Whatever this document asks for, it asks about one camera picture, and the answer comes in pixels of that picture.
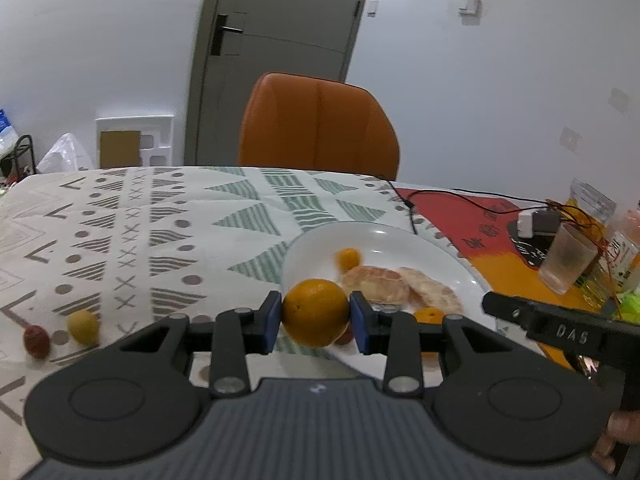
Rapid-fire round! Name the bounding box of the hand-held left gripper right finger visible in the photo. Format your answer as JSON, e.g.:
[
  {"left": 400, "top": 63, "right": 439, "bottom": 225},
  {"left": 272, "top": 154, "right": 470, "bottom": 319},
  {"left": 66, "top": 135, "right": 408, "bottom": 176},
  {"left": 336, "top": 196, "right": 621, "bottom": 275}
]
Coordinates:
[{"left": 349, "top": 291, "right": 538, "bottom": 397}]

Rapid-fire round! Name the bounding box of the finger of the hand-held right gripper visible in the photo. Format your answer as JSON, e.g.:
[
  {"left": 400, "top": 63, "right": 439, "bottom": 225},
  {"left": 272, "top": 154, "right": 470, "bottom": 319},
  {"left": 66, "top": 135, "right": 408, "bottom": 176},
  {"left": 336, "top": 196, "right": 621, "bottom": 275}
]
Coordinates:
[{"left": 481, "top": 291, "right": 538, "bottom": 336}]

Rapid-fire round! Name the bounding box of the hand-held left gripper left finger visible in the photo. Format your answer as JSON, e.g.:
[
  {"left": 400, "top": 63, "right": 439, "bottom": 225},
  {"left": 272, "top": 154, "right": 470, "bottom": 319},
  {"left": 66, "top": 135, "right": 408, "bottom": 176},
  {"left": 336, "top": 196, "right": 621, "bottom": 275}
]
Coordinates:
[{"left": 107, "top": 290, "right": 283, "bottom": 399}]

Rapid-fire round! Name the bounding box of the bread roll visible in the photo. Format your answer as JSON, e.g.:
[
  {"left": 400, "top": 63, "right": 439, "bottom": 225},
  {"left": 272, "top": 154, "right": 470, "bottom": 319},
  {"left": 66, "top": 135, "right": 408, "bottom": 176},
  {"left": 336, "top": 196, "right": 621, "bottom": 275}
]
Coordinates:
[{"left": 340, "top": 265, "right": 408, "bottom": 307}]

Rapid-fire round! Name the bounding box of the large orange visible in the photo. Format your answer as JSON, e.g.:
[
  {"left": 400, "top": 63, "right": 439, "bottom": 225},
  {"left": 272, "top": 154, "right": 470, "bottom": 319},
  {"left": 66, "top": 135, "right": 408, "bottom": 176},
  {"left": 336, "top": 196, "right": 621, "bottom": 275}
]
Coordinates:
[{"left": 281, "top": 278, "right": 351, "bottom": 347}]

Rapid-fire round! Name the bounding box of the small yellow citrus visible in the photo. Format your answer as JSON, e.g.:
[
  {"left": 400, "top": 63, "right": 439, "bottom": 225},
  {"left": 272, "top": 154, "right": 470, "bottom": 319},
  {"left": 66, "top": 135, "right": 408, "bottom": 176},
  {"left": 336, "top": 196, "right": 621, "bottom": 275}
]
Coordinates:
[{"left": 334, "top": 248, "right": 362, "bottom": 273}]

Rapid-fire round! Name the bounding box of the bread piece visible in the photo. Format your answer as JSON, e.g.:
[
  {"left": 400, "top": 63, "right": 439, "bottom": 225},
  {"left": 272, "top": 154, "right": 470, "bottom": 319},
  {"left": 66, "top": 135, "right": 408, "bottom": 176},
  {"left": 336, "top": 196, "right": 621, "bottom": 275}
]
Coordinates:
[{"left": 399, "top": 267, "right": 464, "bottom": 317}]

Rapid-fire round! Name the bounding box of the white ceramic bowl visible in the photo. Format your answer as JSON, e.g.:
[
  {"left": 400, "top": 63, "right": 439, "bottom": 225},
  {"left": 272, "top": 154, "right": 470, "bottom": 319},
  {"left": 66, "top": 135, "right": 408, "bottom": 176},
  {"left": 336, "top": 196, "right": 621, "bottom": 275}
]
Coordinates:
[{"left": 281, "top": 221, "right": 493, "bottom": 381}]

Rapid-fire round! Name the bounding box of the person's right hand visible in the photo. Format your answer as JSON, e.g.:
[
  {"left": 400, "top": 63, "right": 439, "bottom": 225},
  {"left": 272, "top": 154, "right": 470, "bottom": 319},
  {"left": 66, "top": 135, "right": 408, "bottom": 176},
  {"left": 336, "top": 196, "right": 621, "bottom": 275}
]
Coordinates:
[{"left": 591, "top": 409, "right": 640, "bottom": 475}]

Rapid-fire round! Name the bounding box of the bright green object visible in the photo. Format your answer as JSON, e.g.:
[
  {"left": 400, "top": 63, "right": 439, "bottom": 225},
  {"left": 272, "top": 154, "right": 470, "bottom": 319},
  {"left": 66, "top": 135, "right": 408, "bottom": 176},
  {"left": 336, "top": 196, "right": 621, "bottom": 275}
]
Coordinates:
[{"left": 617, "top": 285, "right": 640, "bottom": 321}]

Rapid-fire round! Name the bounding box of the translucent plastic cup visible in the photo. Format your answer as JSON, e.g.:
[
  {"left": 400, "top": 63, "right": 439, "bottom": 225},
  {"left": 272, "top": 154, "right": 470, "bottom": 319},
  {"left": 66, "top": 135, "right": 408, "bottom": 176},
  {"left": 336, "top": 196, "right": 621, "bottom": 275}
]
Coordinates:
[{"left": 538, "top": 222, "right": 600, "bottom": 295}]

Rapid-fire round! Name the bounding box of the white power adapter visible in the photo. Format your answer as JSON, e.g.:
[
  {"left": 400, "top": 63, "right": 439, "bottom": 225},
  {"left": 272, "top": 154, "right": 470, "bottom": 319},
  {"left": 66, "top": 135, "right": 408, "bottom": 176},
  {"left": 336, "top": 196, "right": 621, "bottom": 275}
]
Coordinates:
[{"left": 516, "top": 208, "right": 563, "bottom": 239}]

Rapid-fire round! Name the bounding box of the plastic drink bottle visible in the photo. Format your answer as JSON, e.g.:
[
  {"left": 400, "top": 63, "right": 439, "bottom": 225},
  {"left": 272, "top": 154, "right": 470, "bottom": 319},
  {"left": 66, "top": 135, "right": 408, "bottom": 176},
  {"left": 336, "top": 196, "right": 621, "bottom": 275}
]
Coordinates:
[{"left": 602, "top": 199, "right": 640, "bottom": 286}]

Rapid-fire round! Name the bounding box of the red and orange mat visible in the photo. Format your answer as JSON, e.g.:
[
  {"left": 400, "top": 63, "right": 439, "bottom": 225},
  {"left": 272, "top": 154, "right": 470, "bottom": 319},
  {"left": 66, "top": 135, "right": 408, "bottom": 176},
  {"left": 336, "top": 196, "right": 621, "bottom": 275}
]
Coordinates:
[{"left": 392, "top": 187, "right": 640, "bottom": 323}]

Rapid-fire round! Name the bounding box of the clear snack pouch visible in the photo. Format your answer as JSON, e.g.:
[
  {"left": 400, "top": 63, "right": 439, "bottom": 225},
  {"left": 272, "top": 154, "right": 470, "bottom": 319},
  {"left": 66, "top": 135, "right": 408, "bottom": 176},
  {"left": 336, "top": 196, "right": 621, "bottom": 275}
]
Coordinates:
[{"left": 566, "top": 178, "right": 617, "bottom": 233}]

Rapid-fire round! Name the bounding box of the patterned tablecloth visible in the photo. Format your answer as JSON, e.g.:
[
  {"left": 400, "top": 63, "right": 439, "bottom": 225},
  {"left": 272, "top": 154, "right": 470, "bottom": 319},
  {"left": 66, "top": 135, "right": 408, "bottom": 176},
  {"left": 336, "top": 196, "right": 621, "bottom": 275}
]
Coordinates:
[{"left": 0, "top": 165, "right": 501, "bottom": 480}]

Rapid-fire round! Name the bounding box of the yellow-green round fruit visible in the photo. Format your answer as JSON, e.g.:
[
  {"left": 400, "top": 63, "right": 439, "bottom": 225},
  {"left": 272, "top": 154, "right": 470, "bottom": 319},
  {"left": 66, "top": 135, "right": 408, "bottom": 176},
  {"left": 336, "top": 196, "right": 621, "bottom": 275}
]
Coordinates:
[{"left": 66, "top": 309, "right": 100, "bottom": 346}]

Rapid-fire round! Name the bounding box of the orange chair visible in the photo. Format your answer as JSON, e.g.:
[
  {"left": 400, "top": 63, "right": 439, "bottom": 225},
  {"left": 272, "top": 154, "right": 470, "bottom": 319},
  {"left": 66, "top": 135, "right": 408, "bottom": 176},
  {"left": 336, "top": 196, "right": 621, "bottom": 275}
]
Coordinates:
[{"left": 237, "top": 72, "right": 401, "bottom": 181}]

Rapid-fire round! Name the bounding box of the white foam packaging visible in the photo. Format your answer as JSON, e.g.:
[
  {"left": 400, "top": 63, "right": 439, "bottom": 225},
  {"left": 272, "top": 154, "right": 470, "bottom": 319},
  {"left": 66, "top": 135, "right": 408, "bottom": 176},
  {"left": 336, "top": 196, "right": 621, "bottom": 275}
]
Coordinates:
[{"left": 95, "top": 115, "right": 175, "bottom": 169}]

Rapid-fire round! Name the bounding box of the brown cardboard sheet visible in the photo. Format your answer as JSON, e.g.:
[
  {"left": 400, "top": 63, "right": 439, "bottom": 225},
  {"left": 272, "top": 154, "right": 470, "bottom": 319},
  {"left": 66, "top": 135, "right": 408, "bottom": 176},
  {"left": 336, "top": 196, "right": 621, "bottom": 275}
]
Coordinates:
[{"left": 99, "top": 131, "right": 142, "bottom": 169}]

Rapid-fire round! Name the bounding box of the grey door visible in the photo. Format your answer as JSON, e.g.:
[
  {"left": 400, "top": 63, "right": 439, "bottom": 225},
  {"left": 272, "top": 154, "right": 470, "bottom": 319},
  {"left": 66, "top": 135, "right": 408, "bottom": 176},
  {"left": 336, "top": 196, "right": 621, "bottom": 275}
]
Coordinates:
[{"left": 187, "top": 0, "right": 376, "bottom": 167}]

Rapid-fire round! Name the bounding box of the clear plastic bag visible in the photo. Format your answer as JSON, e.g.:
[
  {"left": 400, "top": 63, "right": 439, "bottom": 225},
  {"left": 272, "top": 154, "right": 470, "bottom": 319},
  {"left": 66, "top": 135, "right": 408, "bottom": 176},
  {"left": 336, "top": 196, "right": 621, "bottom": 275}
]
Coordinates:
[{"left": 36, "top": 133, "right": 94, "bottom": 175}]

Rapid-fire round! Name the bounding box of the black shoe rack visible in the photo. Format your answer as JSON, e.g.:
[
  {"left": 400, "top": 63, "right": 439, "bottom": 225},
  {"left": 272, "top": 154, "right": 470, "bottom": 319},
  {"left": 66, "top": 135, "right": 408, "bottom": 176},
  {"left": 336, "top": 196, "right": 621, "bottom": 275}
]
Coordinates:
[{"left": 0, "top": 135, "right": 35, "bottom": 181}]

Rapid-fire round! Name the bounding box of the blue and white bag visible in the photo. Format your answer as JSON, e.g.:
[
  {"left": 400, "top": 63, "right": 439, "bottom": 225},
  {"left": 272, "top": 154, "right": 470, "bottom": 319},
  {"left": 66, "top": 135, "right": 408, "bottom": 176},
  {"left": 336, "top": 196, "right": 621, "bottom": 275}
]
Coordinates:
[{"left": 0, "top": 108, "right": 17, "bottom": 157}]

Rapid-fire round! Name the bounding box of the black cable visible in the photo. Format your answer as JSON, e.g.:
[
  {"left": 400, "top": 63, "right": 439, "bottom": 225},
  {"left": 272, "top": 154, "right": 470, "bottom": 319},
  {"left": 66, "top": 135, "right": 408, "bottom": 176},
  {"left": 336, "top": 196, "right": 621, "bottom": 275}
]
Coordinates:
[{"left": 385, "top": 180, "right": 551, "bottom": 235}]

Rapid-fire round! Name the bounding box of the black door handle lock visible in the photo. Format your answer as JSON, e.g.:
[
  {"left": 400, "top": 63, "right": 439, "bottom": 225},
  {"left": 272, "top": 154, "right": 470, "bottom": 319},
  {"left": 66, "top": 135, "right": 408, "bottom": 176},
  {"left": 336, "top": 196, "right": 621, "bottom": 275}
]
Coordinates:
[{"left": 210, "top": 14, "right": 243, "bottom": 57}]

